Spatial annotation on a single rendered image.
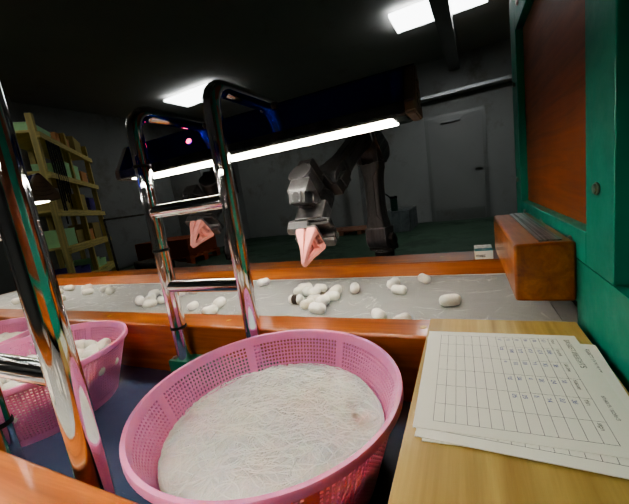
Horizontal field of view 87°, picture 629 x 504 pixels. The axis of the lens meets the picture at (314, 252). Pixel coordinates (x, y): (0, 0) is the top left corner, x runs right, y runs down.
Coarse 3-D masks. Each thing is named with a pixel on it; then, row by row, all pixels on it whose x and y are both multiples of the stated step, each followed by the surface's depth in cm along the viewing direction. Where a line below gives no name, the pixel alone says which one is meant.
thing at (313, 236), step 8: (296, 224) 72; (304, 224) 71; (288, 232) 73; (312, 232) 69; (312, 240) 69; (320, 240) 72; (304, 248) 69; (320, 248) 72; (304, 256) 68; (312, 256) 70; (304, 264) 68
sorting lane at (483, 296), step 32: (96, 288) 116; (128, 288) 108; (160, 288) 101; (256, 288) 84; (288, 288) 80; (384, 288) 69; (416, 288) 66; (448, 288) 63; (480, 288) 61; (544, 320) 45
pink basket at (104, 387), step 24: (96, 336) 64; (120, 336) 54; (96, 360) 49; (120, 360) 56; (24, 384) 42; (96, 384) 50; (24, 408) 43; (48, 408) 45; (96, 408) 51; (24, 432) 44; (48, 432) 46
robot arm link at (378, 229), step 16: (368, 160) 99; (384, 160) 99; (368, 176) 99; (368, 192) 100; (384, 192) 102; (368, 208) 102; (384, 208) 101; (368, 224) 102; (384, 224) 100; (368, 240) 103; (384, 240) 100
